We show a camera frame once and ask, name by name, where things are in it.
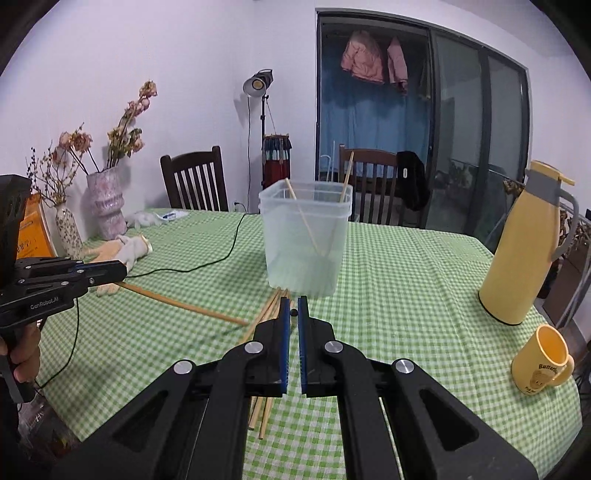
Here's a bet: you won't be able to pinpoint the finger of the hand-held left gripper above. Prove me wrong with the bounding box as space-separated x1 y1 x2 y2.
14 268 128 296
16 258 126 274

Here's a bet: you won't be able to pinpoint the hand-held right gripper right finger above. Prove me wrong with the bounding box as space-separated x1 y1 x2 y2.
298 295 539 480

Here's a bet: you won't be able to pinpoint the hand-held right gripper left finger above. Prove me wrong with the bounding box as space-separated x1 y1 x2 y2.
51 296 293 480

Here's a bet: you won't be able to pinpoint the bundle of wooden chopsticks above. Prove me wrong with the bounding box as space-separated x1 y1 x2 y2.
236 288 289 439

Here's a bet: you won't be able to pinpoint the wooden chopstick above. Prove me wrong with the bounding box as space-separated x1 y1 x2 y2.
324 151 355 257
284 178 326 258
119 282 250 326

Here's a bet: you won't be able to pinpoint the clear plastic container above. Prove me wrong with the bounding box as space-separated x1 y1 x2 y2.
259 180 354 298

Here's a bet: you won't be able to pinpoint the person's left hand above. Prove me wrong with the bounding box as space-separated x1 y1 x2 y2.
11 324 43 381

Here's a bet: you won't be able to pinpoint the yellow knit glove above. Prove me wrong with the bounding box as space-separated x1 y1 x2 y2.
81 235 139 296

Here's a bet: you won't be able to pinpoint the small floral patterned vase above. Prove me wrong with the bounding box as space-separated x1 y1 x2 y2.
55 203 84 259

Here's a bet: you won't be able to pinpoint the pink white wavy vase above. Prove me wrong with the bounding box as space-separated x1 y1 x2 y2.
86 166 127 241

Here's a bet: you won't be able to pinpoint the white cloth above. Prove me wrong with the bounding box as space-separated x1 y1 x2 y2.
126 210 164 228

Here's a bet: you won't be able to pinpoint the orange book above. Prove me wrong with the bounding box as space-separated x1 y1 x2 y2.
16 193 58 261

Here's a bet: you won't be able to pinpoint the dried twig branches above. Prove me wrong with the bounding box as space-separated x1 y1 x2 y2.
28 122 86 208

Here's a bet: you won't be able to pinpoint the green checked tablecloth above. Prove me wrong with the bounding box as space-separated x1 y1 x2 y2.
34 208 580 480

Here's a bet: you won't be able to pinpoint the crumpled plastic bag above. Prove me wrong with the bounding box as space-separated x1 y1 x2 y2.
18 390 81 464

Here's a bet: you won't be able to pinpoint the dried rose bouquet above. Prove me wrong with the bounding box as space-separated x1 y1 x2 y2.
58 80 158 175

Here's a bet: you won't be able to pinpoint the dark wooden chair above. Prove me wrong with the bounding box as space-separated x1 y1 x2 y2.
339 144 402 224
160 146 229 212

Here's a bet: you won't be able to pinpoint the red floor rack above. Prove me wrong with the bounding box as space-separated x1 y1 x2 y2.
261 132 294 190

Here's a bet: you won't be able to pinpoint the white metal rack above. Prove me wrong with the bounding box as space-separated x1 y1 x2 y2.
320 141 342 183

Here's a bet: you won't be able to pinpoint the black bag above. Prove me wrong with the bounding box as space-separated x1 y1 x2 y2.
396 151 431 212

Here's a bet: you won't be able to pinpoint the blue curtain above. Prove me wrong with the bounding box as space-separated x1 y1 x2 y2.
321 65 430 181

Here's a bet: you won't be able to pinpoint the yellow thermos jug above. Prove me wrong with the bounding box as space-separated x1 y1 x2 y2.
478 160 580 326

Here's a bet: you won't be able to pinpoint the yellow mug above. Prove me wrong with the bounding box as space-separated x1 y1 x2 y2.
511 324 575 398

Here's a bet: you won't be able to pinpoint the studio lamp on stand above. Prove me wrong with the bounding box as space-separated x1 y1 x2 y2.
235 69 278 214

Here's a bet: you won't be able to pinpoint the sliding glass door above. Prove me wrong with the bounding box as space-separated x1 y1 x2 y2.
429 28 529 254

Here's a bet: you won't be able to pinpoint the metal folding rack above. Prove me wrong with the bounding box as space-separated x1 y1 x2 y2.
551 203 591 333

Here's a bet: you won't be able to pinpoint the large pink jacket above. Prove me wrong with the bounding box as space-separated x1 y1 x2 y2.
341 30 385 84

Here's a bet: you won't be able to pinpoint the small pink jacket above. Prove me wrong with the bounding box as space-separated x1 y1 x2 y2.
387 37 409 95

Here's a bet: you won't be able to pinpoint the black power cable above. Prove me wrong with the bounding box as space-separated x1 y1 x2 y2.
34 212 247 388

